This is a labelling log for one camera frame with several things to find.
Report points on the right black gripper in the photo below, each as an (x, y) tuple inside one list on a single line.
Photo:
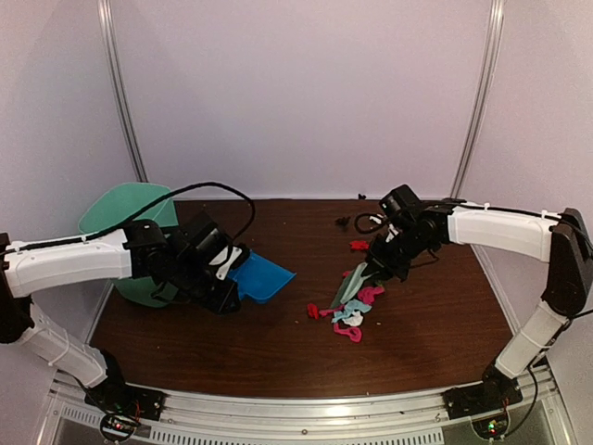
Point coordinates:
[(377, 263)]

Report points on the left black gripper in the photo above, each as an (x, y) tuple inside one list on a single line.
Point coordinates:
[(222, 301)]

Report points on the blue plastic dustpan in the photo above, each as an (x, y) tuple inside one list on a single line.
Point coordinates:
[(259, 279)]

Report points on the mint green hand brush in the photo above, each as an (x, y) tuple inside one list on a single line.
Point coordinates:
[(352, 284)]

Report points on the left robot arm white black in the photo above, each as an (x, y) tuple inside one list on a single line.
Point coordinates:
[(30, 267)]

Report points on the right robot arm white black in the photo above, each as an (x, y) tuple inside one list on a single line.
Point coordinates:
[(559, 240)]

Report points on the black scrap far back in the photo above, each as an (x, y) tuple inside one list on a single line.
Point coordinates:
[(342, 222)]

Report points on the pink paper scrap middle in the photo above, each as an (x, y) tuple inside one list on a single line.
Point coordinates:
[(368, 295)]

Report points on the pink paper scrap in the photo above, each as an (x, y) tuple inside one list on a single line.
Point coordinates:
[(368, 295), (353, 333)]

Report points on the light blue scrap upper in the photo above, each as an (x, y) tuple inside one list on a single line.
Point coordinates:
[(349, 308)]

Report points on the green plastic trash bin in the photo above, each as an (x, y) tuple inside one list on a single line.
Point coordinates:
[(114, 207)]

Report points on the white paper scrap upper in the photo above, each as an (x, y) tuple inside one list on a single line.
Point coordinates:
[(355, 319)]

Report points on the small red paper scrap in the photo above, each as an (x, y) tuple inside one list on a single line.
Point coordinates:
[(313, 311)]

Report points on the pink paper scrap left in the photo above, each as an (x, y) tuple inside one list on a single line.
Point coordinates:
[(353, 333)]

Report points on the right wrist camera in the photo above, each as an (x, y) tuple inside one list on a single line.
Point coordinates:
[(391, 231)]

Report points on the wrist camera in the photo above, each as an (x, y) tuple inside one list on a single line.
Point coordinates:
[(223, 262), (391, 231)]

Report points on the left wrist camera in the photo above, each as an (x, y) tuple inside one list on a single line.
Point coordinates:
[(223, 262)]

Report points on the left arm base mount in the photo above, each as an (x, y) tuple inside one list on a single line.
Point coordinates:
[(115, 395)]

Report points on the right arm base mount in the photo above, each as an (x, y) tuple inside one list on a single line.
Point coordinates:
[(494, 392)]

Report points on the aluminium front frame rail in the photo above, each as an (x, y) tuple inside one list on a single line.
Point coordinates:
[(418, 417)]

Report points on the right aluminium corner post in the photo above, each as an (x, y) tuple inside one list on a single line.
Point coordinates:
[(494, 30)]

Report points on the aluminium corner post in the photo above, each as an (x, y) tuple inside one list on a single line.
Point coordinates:
[(494, 30), (107, 25)]

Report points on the left aluminium corner post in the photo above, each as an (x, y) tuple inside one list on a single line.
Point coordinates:
[(107, 25)]

